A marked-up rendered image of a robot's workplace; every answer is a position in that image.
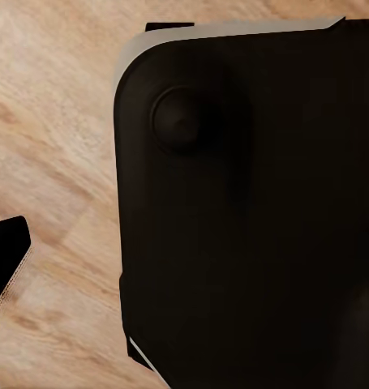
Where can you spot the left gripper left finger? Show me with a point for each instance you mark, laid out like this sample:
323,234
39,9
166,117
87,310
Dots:
14,243

